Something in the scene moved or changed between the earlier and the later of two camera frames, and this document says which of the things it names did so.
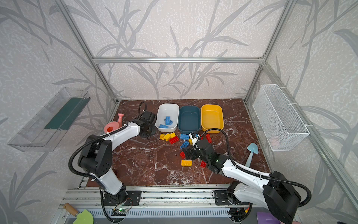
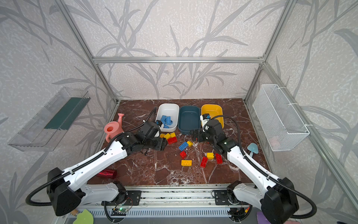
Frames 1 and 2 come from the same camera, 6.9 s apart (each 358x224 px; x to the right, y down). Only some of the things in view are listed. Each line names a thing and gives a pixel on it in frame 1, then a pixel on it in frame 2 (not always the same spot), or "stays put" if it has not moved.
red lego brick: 173,140 stays put
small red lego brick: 182,155 stays put
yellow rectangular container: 212,117 stays put
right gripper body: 194,155 to 203,136
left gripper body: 151,131 to 157,144
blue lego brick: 184,144 stays put
